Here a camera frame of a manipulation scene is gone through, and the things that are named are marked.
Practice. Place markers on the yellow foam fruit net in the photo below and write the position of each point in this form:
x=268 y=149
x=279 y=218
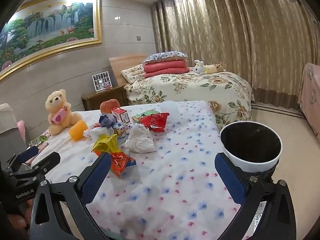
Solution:
x=78 y=129

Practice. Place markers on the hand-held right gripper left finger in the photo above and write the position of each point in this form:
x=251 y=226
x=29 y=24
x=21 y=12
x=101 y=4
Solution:
x=96 y=177

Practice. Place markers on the wooden headboard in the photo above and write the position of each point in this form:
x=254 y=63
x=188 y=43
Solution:
x=125 y=65

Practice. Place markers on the yellow plush toy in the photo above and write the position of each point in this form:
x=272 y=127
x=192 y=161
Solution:
x=215 y=68

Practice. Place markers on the pink cloth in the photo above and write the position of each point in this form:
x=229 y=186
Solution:
x=21 y=127

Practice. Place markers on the yellow foil wrapper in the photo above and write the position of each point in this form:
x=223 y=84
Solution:
x=105 y=143

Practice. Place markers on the white foam sheet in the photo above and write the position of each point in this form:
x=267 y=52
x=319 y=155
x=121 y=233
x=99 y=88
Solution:
x=170 y=110

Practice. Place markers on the person's left hand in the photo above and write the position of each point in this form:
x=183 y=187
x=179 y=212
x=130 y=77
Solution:
x=16 y=221

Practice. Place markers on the red folded blanket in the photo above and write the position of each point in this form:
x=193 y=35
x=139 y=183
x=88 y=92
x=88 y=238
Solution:
x=165 y=68

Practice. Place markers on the blue dotted ruffled pillow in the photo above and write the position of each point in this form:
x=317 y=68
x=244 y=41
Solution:
x=165 y=55

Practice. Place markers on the orange clear plastic packet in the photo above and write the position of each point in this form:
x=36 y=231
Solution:
x=97 y=132

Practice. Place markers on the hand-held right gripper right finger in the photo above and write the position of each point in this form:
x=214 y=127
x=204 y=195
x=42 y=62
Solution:
x=230 y=177

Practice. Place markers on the photo collage frame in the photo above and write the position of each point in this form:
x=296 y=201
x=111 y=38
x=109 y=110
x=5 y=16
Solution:
x=101 y=81

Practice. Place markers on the white and black trash bin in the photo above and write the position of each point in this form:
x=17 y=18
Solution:
x=250 y=142

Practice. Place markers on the green drink carton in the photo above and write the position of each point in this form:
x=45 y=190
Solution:
x=143 y=115

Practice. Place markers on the floral pillow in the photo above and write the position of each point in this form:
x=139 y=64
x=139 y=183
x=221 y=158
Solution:
x=132 y=73

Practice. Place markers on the wooden nightstand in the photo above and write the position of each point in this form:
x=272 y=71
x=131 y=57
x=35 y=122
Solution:
x=105 y=98

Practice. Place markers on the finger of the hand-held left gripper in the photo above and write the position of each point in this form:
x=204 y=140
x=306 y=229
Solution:
x=27 y=153
x=48 y=160

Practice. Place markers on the orange red foil wrapper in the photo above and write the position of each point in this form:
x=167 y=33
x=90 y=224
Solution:
x=121 y=162

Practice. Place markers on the bed with floral cover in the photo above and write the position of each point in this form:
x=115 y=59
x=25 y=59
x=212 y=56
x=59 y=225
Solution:
x=190 y=90

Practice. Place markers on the pink cloth covered furniture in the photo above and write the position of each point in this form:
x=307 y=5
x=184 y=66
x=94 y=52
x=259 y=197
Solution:
x=310 y=92

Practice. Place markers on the small pink box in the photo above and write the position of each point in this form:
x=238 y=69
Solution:
x=108 y=87

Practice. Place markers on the red snack wrapper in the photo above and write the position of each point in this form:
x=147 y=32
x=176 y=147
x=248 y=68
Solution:
x=155 y=123

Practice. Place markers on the cream teddy bear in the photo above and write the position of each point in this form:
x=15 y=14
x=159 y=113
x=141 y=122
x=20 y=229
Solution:
x=58 y=110

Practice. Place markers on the red and white carton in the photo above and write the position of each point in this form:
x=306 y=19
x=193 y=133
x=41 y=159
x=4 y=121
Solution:
x=120 y=116

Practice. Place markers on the red apple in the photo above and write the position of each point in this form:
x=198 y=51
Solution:
x=109 y=105

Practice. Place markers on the blue wrapper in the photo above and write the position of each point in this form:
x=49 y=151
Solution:
x=106 y=120

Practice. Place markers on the gold framed landscape painting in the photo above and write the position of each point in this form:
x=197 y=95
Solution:
x=50 y=27

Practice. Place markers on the green and white packet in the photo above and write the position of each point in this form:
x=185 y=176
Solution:
x=37 y=138

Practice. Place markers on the white tissue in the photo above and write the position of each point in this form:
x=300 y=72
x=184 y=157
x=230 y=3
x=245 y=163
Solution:
x=140 y=138

